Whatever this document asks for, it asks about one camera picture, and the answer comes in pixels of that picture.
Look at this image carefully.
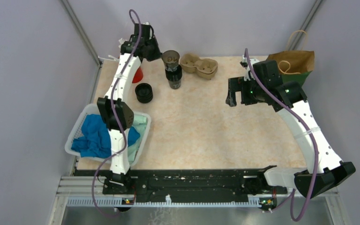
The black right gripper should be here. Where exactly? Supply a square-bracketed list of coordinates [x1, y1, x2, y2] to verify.
[226, 75, 266, 106]

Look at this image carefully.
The black printed coffee cup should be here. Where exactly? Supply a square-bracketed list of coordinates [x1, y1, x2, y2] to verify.
[161, 50, 180, 72]

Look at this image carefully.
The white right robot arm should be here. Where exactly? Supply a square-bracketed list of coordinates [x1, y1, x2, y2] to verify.
[225, 58, 356, 199]

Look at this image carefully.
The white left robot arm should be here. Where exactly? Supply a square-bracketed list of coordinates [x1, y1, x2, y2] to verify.
[97, 22, 161, 175]

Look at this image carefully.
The red cup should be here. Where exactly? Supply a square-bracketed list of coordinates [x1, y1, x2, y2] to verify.
[132, 67, 143, 83]

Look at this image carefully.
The cardboard cup carrier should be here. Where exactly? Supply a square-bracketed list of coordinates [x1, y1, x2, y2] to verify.
[179, 53, 218, 80]

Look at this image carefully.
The green brown paper bag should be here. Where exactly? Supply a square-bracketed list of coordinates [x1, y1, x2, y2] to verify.
[267, 48, 315, 85]

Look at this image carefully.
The mint green cloth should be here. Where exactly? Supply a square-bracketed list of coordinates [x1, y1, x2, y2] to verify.
[127, 114, 147, 164]

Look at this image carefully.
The white plastic basket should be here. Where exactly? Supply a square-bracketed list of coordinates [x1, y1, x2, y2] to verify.
[65, 104, 151, 166]

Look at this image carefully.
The blue cloth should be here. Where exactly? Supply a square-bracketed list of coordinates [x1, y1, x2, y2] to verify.
[71, 114, 141, 158]

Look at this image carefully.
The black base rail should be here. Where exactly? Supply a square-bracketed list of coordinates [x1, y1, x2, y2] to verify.
[74, 168, 288, 195]

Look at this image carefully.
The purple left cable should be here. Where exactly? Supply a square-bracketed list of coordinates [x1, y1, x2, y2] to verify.
[92, 9, 142, 218]

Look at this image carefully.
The white cable duct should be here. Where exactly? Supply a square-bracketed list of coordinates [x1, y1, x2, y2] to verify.
[67, 195, 262, 208]

